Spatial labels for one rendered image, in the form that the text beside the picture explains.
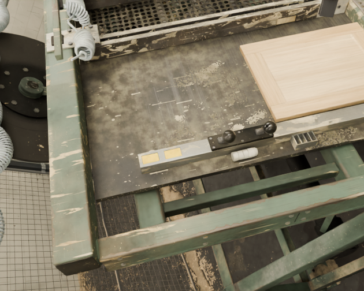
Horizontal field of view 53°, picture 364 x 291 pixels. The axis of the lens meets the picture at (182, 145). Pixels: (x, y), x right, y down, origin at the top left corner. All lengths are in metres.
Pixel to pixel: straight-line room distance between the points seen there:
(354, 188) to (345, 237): 0.54
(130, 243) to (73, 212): 0.17
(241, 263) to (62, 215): 2.29
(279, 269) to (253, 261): 1.21
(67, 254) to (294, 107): 0.83
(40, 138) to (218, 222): 0.98
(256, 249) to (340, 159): 1.85
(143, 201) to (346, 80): 0.82
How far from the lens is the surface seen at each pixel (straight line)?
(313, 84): 1.36
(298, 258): 1.76
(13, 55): 2.03
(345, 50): 1.53
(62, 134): 1.14
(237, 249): 3.16
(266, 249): 2.94
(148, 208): 1.11
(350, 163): 1.26
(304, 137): 1.19
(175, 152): 1.11
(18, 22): 6.90
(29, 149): 1.65
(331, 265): 2.61
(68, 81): 1.29
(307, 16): 1.64
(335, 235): 1.65
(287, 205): 1.03
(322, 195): 1.07
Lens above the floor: 2.19
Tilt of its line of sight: 34 degrees down
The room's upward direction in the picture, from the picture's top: 79 degrees counter-clockwise
